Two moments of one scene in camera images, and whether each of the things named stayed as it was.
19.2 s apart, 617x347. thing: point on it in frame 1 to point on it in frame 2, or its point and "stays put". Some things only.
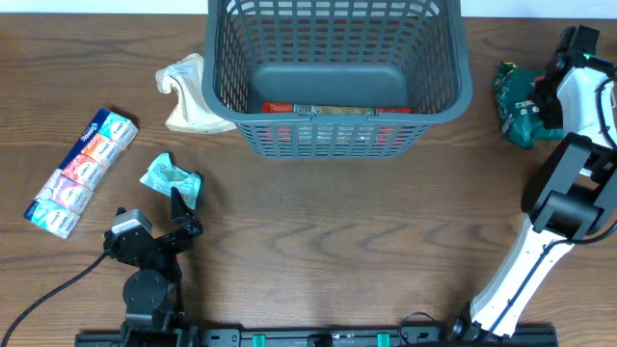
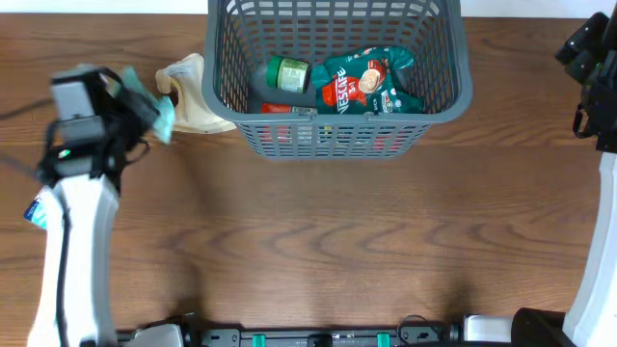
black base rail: [325, 337] stays put
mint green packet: [163, 176] to [165, 116]
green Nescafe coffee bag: [519, 113] to [365, 81]
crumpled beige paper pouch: [194, 113] stays put
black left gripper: [162, 241] to [143, 112]
